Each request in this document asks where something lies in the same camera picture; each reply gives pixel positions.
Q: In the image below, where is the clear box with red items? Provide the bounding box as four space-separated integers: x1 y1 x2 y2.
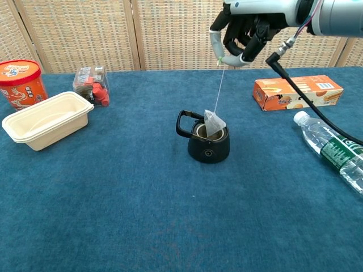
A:
72 65 111 108

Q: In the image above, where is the beige plastic food container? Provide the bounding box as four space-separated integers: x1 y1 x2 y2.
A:
1 91 95 151

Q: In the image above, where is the black teapot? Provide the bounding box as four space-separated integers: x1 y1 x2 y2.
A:
175 109 230 163

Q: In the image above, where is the clear water bottle green label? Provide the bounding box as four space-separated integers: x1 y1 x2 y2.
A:
293 110 363 196

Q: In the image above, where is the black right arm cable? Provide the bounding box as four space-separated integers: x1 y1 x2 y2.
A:
265 0 363 146

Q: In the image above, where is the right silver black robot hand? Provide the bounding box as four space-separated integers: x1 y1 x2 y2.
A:
209 0 301 70

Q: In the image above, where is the orange snack carton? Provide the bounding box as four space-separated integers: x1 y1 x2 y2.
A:
252 74 344 112

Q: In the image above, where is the blue carpet table cloth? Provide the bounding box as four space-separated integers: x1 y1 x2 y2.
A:
0 66 363 272

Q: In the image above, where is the tea bag with string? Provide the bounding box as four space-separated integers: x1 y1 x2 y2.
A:
204 56 227 141

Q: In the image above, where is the red instant noodle cup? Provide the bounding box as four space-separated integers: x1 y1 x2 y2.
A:
0 59 49 111

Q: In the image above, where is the woven wicker folding screen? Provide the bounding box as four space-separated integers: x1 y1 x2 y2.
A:
0 0 363 74

